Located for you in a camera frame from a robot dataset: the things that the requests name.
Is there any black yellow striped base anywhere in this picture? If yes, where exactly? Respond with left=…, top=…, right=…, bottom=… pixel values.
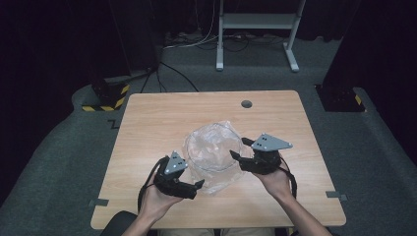
left=81, top=78, right=131, bottom=113
left=315, top=84, right=367, bottom=113

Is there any black upright panel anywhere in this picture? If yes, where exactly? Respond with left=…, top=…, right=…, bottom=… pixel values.
left=108, top=0, right=161, bottom=76

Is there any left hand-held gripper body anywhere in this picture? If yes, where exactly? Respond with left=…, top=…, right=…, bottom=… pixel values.
left=153, top=149, right=198, bottom=201

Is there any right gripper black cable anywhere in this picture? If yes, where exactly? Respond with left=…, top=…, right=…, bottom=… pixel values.
left=278, top=156, right=299, bottom=200

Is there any person's right hand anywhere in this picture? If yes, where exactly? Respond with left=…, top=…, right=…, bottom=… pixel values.
left=253, top=162, right=294, bottom=203

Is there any person's left hand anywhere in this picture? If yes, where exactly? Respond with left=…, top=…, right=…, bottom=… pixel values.
left=139, top=181, right=185, bottom=224

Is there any clear plastic bag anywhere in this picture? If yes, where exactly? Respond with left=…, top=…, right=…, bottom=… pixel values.
left=182, top=120, right=256, bottom=197

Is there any black floor cable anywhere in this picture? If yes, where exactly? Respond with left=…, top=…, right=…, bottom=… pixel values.
left=158, top=61, right=201, bottom=93

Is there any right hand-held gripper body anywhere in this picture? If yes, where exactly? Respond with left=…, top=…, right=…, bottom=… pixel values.
left=240, top=132, right=294, bottom=176

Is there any bundle of black floor cables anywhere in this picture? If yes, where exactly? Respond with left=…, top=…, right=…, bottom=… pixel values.
left=221, top=31, right=287, bottom=53

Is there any white floor cable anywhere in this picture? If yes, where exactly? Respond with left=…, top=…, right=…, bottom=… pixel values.
left=162, top=0, right=220, bottom=51

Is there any grey metal stand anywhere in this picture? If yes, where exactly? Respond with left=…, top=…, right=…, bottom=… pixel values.
left=214, top=0, right=308, bottom=74

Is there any grey table edge bracket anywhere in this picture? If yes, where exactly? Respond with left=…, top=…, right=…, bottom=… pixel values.
left=88, top=198, right=110, bottom=208
left=326, top=190, right=349, bottom=203

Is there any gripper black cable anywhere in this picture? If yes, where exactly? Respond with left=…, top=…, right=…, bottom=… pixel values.
left=137, top=155, right=170, bottom=211
left=278, top=156, right=299, bottom=200

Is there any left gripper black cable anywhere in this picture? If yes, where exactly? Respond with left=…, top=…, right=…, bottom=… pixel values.
left=137, top=155, right=170, bottom=211

